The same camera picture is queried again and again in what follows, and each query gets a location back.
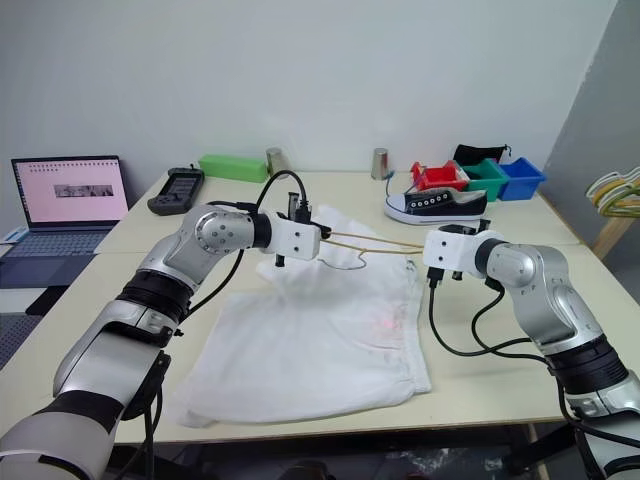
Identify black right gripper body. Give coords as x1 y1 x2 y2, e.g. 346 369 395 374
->
438 218 491 237

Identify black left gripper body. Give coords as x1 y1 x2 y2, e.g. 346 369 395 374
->
276 191 315 225

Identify white shorts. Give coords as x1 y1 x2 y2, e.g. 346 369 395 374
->
175 202 433 430

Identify black and white sneaker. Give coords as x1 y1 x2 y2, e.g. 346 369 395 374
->
383 188 489 225

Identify metal cup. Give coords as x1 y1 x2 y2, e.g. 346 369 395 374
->
264 146 293 177
369 146 393 181

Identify red plastic bin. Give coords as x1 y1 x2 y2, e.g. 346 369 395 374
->
410 159 471 193

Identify green plastic bin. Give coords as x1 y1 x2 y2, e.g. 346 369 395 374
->
460 158 511 203

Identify green rectangular box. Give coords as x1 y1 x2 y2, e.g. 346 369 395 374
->
197 153 268 184

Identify blue plastic bin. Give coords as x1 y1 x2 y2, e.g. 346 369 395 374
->
496 156 548 202

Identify black handheld controller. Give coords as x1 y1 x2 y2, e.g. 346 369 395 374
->
146 166 207 218

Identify wooden stand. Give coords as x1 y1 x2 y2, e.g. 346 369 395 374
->
593 213 632 260

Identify stack of plastic hangers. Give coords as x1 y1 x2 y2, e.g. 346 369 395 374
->
585 166 640 220

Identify grey open laptop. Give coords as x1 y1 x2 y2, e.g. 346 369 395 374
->
0 154 131 260

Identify blue white paper card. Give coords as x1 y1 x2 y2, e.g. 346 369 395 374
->
0 224 30 247

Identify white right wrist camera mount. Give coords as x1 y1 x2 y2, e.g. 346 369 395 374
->
421 227 503 275

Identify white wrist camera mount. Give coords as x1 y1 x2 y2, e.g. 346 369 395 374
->
271 216 325 262
421 227 503 275

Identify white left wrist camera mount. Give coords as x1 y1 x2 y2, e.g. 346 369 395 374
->
271 216 325 262

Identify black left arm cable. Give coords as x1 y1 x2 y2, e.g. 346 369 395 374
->
185 170 309 317

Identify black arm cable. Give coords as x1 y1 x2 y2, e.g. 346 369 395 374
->
185 170 309 317
426 267 554 374

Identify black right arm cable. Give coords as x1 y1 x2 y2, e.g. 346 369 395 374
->
426 267 554 374

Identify black drawstring pouch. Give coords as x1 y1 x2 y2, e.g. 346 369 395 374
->
452 143 514 166

